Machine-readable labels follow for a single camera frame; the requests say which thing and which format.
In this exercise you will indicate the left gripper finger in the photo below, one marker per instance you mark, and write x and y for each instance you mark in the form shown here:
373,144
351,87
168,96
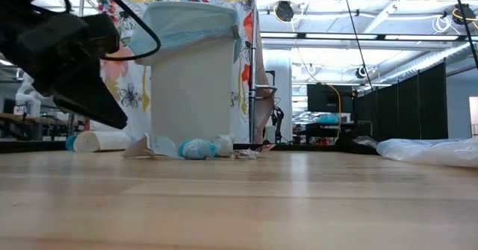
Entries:
93,97

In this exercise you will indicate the white gray paper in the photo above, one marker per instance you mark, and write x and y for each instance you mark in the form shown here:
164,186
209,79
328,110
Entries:
157,146

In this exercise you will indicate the white plastic trash bin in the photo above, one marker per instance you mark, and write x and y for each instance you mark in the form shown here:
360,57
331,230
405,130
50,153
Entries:
192,100

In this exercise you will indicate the blue wad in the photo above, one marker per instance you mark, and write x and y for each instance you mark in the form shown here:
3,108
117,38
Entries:
197,148

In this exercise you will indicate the blue plastic trash bag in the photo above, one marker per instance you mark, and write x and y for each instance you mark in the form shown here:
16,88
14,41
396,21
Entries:
186,26

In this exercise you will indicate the small white paper wad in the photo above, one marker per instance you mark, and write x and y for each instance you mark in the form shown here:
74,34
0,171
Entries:
224,145

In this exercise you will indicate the red white wrapper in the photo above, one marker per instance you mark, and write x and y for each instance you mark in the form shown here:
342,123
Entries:
254,153

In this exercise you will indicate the white plastic trash bag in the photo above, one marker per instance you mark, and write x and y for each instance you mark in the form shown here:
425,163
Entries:
429,153

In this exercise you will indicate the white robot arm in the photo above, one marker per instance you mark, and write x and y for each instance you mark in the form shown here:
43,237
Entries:
30,100

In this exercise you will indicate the blue trash bag roll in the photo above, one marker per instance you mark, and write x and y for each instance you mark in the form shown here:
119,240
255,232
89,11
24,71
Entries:
70,143

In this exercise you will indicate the floral print curtain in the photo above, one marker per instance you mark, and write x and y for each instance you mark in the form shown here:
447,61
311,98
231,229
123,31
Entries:
130,93

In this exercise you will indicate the white paper towel roll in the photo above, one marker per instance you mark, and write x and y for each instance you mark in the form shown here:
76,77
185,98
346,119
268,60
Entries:
102,142

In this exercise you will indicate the wooden workbench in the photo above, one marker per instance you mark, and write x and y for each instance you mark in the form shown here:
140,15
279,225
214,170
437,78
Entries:
22,120

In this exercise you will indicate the metal rolling rack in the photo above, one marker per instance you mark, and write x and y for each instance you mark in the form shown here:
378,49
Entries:
253,93

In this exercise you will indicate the pink hanging cloth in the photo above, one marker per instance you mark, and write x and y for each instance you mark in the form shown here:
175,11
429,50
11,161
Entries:
263,112

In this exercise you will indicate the black monitor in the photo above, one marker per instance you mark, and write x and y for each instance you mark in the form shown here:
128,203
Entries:
328,97

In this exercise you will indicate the thin black slanted pole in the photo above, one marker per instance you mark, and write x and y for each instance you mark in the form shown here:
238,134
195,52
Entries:
357,37
465,22

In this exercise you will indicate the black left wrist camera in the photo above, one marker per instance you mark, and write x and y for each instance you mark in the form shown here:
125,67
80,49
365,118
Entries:
101,33

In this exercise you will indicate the black partition wall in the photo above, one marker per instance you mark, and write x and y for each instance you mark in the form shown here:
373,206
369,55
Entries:
403,108

